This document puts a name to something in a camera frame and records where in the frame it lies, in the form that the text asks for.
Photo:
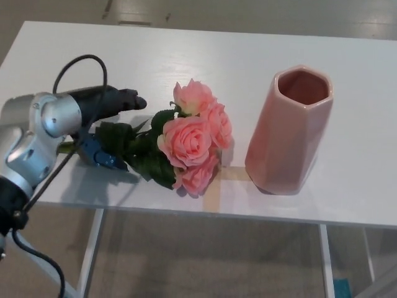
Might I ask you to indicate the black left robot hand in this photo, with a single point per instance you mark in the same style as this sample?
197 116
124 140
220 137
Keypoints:
108 101

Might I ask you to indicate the pink artificial rose bouquet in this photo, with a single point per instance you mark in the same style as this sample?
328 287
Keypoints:
186 141

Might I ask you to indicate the pink faceted ceramic vase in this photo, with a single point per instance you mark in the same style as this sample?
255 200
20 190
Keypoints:
282 146

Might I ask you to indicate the beige tape strip lengthwise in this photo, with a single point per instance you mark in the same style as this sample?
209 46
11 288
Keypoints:
212 197

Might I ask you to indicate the beige tape strip crosswise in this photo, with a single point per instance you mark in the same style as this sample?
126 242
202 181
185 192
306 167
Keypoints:
235 173

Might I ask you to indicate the white table leg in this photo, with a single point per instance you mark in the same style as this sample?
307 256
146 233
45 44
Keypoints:
370 264
88 257
327 264

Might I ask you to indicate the light blue metal bar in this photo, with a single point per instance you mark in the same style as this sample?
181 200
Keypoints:
46 273

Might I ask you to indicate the blue floor tape piece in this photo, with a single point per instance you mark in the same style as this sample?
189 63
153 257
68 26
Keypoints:
342 288

